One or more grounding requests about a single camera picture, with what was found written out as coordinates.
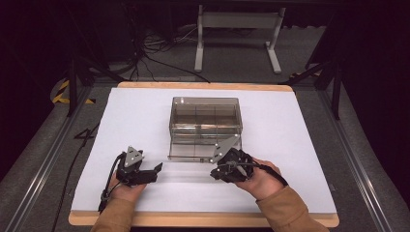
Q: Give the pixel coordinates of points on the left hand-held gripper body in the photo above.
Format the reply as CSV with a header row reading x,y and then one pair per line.
x,y
130,167

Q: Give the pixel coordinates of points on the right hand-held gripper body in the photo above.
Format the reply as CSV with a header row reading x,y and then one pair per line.
x,y
233,164

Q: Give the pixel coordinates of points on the transparent brown drawer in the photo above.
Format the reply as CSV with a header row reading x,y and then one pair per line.
x,y
190,150

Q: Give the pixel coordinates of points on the transparent brown drawer box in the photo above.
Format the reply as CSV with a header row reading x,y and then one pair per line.
x,y
205,116

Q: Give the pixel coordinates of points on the person's left hand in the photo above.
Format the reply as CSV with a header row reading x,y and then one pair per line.
x,y
127,191

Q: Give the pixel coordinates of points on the person's right hand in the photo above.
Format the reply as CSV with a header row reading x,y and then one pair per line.
x,y
261,183

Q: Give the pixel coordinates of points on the white table mat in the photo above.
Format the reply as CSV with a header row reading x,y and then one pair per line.
x,y
180,193

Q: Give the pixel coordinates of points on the wooden table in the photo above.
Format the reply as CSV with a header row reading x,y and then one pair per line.
x,y
193,220

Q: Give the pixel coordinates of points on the black metal stand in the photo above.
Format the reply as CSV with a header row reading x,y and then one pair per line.
x,y
336,90
72,87

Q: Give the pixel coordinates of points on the grey metal stand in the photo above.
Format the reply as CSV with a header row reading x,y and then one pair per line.
x,y
239,20

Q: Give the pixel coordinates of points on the aluminium floor rail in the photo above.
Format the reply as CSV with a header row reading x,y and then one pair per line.
x,y
354,167
48,161

